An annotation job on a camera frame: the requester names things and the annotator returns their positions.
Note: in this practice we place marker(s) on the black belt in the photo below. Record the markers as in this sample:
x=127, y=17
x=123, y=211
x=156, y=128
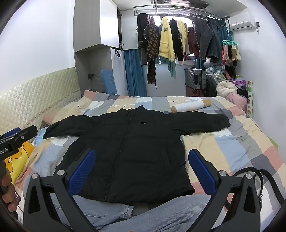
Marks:
x=271, y=185

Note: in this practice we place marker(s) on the cream quilted headboard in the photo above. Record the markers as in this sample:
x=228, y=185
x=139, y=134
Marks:
x=33, y=96

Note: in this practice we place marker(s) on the black wall socket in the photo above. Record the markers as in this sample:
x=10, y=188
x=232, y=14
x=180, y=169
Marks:
x=90, y=76

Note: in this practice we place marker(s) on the pile of mixed clothes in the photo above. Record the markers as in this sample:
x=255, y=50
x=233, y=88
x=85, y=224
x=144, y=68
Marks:
x=220, y=71

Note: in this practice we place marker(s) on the white air conditioner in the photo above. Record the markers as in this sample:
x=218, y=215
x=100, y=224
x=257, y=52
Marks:
x=242, y=22

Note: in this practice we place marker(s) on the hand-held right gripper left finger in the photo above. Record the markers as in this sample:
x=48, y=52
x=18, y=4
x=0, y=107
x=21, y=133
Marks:
x=82, y=173

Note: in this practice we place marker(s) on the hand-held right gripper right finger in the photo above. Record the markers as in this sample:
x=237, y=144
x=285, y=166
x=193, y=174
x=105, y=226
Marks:
x=201, y=173

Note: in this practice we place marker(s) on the white wardrobe cabinet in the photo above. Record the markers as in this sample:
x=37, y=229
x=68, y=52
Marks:
x=96, y=26

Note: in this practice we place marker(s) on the yellow cartoon pillow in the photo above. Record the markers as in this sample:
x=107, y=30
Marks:
x=20, y=158

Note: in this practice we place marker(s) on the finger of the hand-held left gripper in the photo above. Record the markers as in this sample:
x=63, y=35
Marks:
x=11, y=132
x=26, y=133

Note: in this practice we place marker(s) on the pastel patchwork bed sheet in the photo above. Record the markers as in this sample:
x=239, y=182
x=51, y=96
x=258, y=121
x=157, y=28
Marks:
x=223, y=151

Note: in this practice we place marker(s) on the pink pillow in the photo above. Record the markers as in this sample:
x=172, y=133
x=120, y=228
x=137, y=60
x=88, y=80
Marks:
x=236, y=100

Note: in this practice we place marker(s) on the black puffer jacket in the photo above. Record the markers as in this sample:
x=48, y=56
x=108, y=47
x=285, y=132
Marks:
x=138, y=156

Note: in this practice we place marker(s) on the grey ribbed suitcase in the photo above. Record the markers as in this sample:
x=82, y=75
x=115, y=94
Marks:
x=195, y=78

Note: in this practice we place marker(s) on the row of hanging clothes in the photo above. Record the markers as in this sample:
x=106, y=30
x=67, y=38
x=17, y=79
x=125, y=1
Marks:
x=165, y=43

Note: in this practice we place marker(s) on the person's legs in jeans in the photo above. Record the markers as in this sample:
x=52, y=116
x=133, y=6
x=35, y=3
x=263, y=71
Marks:
x=100, y=212

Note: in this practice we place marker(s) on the person's left hand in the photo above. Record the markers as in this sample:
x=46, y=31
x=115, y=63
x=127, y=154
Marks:
x=10, y=202

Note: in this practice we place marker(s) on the green clip hanger with socks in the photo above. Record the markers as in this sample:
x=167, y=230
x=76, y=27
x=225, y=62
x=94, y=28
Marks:
x=231, y=50

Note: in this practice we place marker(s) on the metal ceiling clothes rack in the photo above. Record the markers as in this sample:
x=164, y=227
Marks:
x=178, y=10

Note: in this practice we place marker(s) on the light blue cloth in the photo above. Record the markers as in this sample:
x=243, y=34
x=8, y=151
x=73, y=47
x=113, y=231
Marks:
x=40, y=137

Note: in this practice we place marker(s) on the cream fluffy blanket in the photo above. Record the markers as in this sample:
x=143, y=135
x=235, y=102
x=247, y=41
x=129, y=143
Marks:
x=226, y=88

